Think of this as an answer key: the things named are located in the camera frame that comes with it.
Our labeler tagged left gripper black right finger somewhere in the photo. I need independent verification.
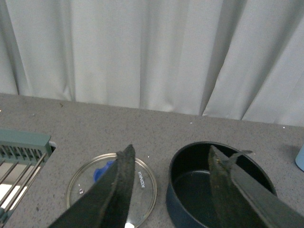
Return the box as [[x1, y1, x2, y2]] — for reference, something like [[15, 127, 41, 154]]
[[208, 146, 304, 228]]

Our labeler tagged white curtain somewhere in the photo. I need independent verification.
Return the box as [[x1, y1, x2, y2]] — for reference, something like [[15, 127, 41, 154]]
[[0, 0, 304, 126]]

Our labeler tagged glass lid with blue knob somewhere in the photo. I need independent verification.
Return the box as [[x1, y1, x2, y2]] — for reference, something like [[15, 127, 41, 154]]
[[66, 153, 157, 228]]

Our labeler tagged light blue plastic cup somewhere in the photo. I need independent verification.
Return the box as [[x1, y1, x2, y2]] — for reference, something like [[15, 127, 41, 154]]
[[295, 145, 304, 171]]

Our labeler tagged green dish drying rack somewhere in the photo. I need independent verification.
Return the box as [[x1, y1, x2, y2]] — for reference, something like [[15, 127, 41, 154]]
[[0, 129, 57, 227]]

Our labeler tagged dark blue saucepan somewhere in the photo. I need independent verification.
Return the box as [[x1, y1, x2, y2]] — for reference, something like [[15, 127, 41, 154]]
[[165, 141, 277, 228]]

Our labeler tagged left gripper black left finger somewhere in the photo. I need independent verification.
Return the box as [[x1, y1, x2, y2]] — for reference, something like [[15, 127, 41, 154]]
[[49, 144, 135, 228]]

